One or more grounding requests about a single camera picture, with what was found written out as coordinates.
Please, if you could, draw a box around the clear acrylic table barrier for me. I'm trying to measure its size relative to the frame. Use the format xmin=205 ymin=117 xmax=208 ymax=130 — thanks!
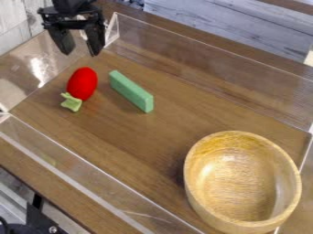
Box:
xmin=0 ymin=14 xmax=313 ymax=234

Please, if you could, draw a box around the black clamp with cable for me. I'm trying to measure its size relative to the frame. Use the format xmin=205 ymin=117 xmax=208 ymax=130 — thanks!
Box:
xmin=0 ymin=205 xmax=68 ymax=234

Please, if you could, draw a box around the green rectangular block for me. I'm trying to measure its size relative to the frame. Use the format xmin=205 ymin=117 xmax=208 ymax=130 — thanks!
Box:
xmin=109 ymin=70 xmax=154 ymax=113

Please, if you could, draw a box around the red plush strawberry toy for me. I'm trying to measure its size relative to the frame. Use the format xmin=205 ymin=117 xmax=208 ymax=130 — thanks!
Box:
xmin=62 ymin=67 xmax=98 ymax=112

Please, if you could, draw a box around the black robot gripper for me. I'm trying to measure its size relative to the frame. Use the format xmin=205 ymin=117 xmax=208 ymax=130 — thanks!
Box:
xmin=36 ymin=5 xmax=106 ymax=56

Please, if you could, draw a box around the wooden bowl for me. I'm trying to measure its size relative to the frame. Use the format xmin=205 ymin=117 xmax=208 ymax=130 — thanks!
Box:
xmin=183 ymin=131 xmax=303 ymax=234

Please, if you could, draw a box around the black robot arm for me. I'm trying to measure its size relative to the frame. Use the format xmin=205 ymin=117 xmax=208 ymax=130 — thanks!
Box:
xmin=36 ymin=0 xmax=106 ymax=57

